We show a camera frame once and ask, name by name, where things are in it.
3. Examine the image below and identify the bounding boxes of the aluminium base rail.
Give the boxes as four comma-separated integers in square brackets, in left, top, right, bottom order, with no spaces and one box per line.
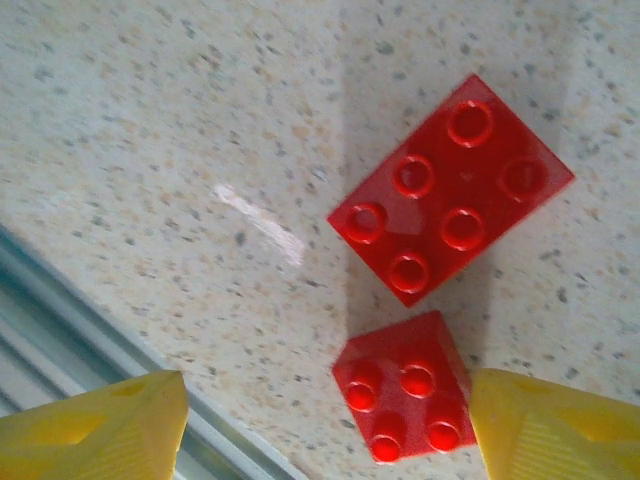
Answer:
[0,222,306,480]

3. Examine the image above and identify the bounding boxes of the red four-stud lego brick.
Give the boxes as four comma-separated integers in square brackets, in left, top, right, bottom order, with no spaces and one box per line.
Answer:
[332,309,477,465]

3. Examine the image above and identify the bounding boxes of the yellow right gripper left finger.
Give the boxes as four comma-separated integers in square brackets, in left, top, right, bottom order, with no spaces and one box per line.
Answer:
[0,369,189,480]

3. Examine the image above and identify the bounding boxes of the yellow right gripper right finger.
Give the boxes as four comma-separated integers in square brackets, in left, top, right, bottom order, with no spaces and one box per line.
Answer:
[469,368,640,480]

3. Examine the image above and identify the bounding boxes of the red six-stud lego brick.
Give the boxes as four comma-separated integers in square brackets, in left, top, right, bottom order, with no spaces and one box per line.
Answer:
[327,73,576,309]

